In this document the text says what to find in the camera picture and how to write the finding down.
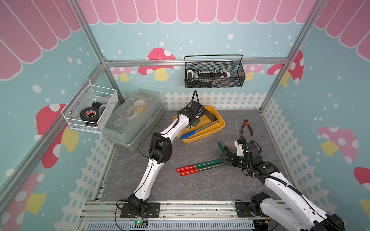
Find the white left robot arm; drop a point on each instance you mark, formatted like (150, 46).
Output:
(160, 151)

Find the translucent green storage box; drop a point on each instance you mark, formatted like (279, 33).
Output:
(130, 123)

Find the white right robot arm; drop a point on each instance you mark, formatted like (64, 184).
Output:
(301, 214)

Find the orange black pliers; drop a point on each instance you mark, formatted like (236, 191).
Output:
(246, 124)

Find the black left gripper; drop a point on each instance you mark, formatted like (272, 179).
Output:
(194, 123)

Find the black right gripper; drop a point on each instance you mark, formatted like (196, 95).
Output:
(234, 156)

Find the black wire mesh basket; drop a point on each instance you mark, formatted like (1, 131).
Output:
(231, 62)

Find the black tape roll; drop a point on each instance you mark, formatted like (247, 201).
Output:
(90, 114)

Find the yellow plastic tray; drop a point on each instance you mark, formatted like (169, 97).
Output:
(217, 126)

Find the green handled small hoe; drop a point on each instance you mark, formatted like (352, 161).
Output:
(200, 165)

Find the clear acrylic wall bin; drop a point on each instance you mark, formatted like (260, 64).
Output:
(89, 95)

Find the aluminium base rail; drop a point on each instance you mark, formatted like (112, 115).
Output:
(173, 216)

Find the small steel wrench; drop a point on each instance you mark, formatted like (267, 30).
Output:
(237, 128)

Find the white socket set holder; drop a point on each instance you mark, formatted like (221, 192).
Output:
(207, 76)

